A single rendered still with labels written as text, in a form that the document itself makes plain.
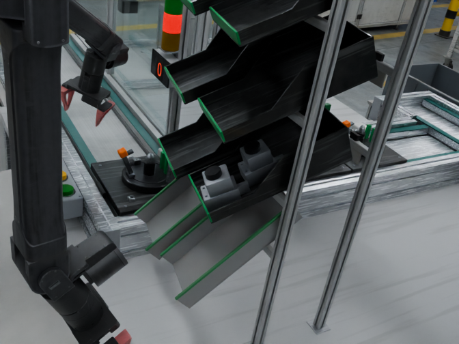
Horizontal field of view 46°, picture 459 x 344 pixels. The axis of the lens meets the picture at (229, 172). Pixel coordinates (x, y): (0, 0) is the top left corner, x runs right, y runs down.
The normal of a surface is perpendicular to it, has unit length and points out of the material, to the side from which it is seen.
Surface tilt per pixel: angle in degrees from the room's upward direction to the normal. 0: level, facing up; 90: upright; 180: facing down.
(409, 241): 0
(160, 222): 45
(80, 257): 27
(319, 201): 90
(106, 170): 0
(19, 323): 0
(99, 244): 22
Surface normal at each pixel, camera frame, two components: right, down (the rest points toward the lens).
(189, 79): -0.26, -0.75
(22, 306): 0.15, -0.85
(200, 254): -0.56, -0.57
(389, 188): 0.48, 0.51
